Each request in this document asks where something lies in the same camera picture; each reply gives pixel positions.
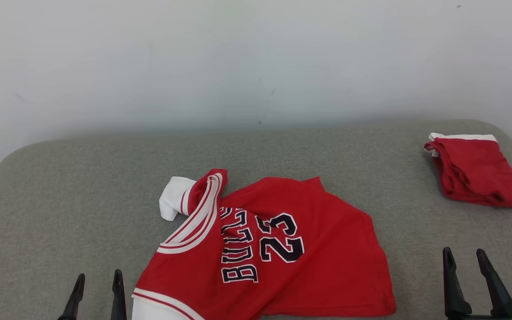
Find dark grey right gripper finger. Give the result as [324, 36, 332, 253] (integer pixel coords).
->
[443, 247, 473, 317]
[476, 249, 512, 318]

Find grey fabric sofa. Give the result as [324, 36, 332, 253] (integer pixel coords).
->
[0, 118, 512, 320]

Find red shorts with white stripe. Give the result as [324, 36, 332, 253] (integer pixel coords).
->
[424, 132, 512, 208]

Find red Bulls 23 jersey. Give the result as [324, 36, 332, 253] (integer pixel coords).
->
[132, 168, 396, 320]

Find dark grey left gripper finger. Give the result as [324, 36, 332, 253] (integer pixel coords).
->
[111, 269, 128, 320]
[58, 273, 86, 320]

